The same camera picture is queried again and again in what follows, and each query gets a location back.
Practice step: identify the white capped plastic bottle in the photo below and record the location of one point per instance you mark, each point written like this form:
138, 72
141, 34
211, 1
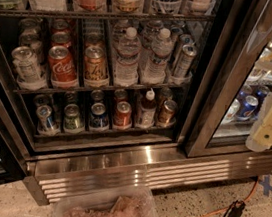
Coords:
146, 110

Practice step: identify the stainless glass fridge door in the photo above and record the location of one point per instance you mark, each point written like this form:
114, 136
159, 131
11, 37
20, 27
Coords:
247, 29

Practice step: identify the copper can bottom shelf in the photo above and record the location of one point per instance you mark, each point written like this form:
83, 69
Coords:
167, 112

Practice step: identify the clear water bottle right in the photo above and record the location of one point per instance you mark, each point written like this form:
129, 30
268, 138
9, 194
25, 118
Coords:
160, 51

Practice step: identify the clear water bottle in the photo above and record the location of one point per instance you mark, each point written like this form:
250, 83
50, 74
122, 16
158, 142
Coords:
128, 53
160, 51

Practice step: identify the red can bottom shelf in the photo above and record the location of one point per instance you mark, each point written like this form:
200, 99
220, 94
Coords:
122, 116

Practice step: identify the clear water bottle left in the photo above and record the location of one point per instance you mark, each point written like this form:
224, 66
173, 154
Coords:
128, 53

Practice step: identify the dark blue can bottom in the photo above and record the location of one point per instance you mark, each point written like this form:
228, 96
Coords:
98, 117

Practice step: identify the green can bottom shelf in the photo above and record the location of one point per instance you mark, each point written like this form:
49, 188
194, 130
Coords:
72, 121

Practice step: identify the stainless fridge bottom grille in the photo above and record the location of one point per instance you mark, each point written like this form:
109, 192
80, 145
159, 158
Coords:
53, 178

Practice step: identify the blue Pepsi can left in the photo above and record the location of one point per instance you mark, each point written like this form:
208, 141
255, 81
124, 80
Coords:
248, 106

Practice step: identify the black power adapter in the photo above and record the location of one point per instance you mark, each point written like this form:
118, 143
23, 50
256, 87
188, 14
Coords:
237, 209

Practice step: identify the slim silver can front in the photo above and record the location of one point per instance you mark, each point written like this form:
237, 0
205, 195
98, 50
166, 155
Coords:
184, 61

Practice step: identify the clear plastic bin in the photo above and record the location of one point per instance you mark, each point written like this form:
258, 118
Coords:
128, 201

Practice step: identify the orange LaCroix can front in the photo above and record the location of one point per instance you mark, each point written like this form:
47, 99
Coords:
95, 67

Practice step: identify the red Coca-Cola can front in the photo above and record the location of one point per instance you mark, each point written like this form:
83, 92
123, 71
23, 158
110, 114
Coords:
62, 67

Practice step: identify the white silver can front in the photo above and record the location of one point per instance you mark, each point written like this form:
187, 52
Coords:
30, 75

